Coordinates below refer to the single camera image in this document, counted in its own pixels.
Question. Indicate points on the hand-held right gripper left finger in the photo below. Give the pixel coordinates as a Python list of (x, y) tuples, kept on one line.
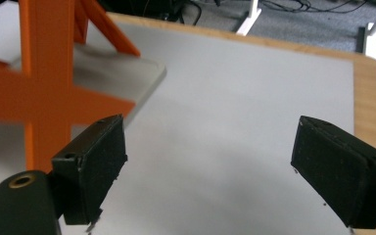
[(91, 169)]

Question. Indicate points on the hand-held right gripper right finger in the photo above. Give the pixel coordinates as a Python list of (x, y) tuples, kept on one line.
[(336, 169)]

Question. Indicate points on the orange shoe rack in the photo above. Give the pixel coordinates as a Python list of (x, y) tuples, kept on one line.
[(49, 81)]

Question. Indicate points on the white table mat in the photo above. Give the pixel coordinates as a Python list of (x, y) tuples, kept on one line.
[(225, 130)]

